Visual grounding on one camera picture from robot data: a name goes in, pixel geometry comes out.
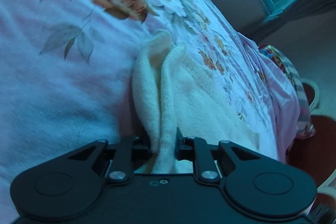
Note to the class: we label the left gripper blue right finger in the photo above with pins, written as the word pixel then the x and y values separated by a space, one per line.
pixel 201 154

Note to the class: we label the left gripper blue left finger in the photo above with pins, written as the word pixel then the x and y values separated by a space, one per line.
pixel 126 157

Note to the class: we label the cream white garment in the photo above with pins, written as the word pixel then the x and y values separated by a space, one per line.
pixel 172 93

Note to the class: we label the striped floral pillow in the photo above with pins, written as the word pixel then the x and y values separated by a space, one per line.
pixel 291 77

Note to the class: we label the pink floral bed sheet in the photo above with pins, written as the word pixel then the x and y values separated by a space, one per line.
pixel 67 68

